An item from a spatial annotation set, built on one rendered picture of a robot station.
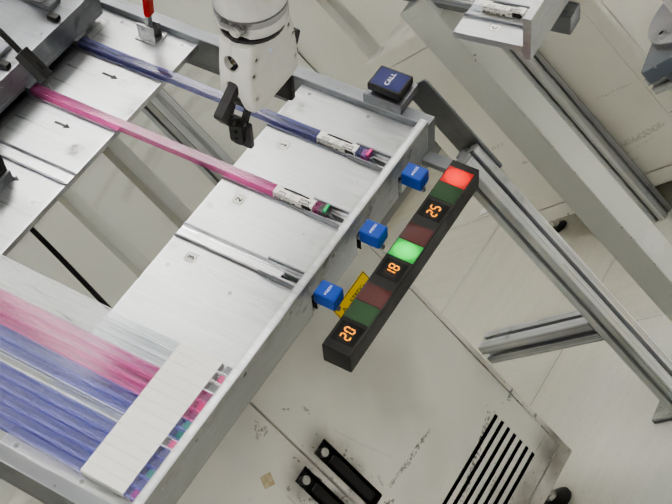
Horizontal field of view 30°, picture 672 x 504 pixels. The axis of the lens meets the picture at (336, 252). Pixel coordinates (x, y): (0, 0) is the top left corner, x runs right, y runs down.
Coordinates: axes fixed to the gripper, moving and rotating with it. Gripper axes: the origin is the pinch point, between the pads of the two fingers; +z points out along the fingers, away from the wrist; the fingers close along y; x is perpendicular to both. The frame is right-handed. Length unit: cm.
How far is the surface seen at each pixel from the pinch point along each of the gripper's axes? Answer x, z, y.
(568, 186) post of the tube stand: -27, 41, 42
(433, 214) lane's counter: -20.3, 14.9, 7.1
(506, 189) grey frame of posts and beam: -23.6, 24.7, 23.3
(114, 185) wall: 117, 161, 79
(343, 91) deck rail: 0.4, 13.4, 19.3
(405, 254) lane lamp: -20.3, 14.9, -0.3
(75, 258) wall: 112, 165, 54
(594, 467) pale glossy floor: -46, 85, 22
